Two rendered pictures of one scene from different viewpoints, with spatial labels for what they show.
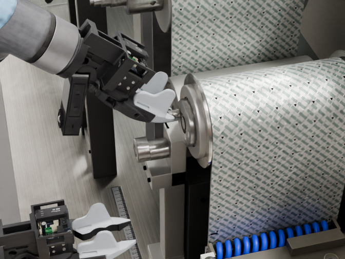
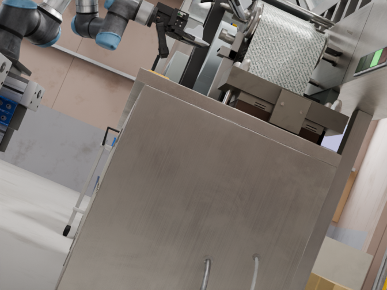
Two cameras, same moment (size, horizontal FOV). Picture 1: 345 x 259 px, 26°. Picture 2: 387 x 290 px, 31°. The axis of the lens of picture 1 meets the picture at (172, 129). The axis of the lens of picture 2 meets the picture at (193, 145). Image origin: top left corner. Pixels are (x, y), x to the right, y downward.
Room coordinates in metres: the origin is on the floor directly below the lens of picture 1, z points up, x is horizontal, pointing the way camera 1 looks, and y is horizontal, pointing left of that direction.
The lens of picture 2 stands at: (-1.43, -0.35, 0.58)
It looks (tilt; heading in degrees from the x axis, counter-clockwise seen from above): 5 degrees up; 8
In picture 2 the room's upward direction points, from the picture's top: 23 degrees clockwise
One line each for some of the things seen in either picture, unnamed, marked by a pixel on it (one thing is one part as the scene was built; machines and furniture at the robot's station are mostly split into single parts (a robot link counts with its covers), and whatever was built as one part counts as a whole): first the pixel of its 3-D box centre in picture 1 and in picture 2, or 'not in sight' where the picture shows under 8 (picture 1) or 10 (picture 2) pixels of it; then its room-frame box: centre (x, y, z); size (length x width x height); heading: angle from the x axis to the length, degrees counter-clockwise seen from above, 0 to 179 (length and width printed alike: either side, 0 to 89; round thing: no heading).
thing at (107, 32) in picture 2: not in sight; (107, 31); (0.72, 0.38, 1.01); 0.11 x 0.08 x 0.11; 57
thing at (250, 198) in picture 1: (278, 196); (275, 72); (0.86, -0.17, 1.11); 0.23 x 0.01 x 0.18; 105
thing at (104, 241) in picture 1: (106, 242); (198, 34); (0.76, 0.10, 1.11); 0.09 x 0.03 x 0.06; 96
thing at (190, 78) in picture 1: (196, 121); (254, 23); (0.88, -0.04, 1.25); 0.15 x 0.01 x 0.15; 15
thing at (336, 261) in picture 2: not in sight; (264, 246); (8.92, -0.38, 0.46); 2.54 x 1.97 x 0.91; 97
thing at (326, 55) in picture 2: not in sight; (328, 57); (0.96, -0.32, 1.25); 0.07 x 0.04 x 0.04; 105
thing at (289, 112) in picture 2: not in sight; (289, 111); (0.66, -0.27, 0.97); 0.10 x 0.03 x 0.11; 105
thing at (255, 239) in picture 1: (274, 240); not in sight; (0.83, -0.17, 1.03); 0.21 x 0.04 x 0.03; 105
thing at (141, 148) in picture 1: (141, 149); (222, 34); (0.90, 0.05, 1.18); 0.04 x 0.02 x 0.04; 15
